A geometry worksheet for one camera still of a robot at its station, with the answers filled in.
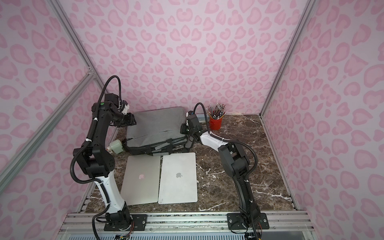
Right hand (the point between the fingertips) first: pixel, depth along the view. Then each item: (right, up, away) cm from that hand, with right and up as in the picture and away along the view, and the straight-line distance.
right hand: (181, 126), depth 98 cm
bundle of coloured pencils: (+24, +10, +6) cm, 27 cm away
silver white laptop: (-1, -32, -11) cm, 33 cm away
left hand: (-29, +3, -8) cm, 30 cm away
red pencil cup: (+24, +1, +15) cm, 28 cm away
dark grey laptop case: (-15, -4, -3) cm, 16 cm away
